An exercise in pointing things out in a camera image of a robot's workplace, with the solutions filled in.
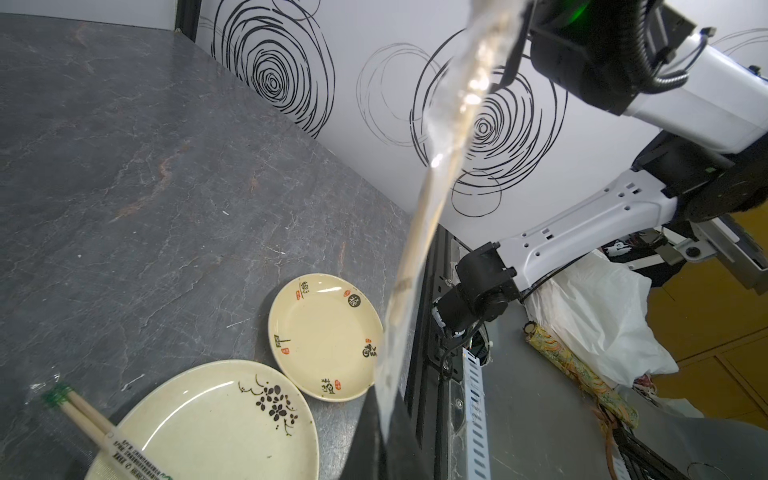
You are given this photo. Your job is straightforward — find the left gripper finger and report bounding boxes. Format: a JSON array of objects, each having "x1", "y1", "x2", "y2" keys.
[{"x1": 340, "y1": 388, "x2": 429, "y2": 480}]

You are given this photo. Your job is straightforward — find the chopsticks green tip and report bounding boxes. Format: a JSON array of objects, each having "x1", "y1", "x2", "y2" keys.
[{"x1": 42, "y1": 384, "x2": 173, "y2": 480}]

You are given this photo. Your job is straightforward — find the clear chopstick wrapper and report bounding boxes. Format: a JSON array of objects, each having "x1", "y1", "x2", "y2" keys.
[{"x1": 374, "y1": 1, "x2": 535, "y2": 440}]

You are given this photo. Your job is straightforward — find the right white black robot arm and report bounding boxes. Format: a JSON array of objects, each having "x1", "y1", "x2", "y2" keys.
[{"x1": 432, "y1": 1, "x2": 767, "y2": 356}]

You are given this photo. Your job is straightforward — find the cream plate red black marks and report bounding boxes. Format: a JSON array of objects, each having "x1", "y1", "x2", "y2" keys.
[{"x1": 267, "y1": 273, "x2": 383, "y2": 403}]

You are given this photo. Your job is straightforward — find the cream plate with flower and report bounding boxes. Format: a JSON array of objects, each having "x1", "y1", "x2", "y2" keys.
[{"x1": 87, "y1": 360, "x2": 320, "y2": 479}]

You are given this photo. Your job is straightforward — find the white plastic bag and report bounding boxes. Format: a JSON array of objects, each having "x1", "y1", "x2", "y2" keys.
[{"x1": 524, "y1": 250, "x2": 679, "y2": 387}]

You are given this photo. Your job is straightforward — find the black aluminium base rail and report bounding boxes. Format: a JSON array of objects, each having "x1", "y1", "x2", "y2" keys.
[{"x1": 404, "y1": 227, "x2": 453, "y2": 479}]

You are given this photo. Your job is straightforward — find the white slotted cable duct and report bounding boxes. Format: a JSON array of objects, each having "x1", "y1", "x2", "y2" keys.
[{"x1": 462, "y1": 349, "x2": 491, "y2": 480}]

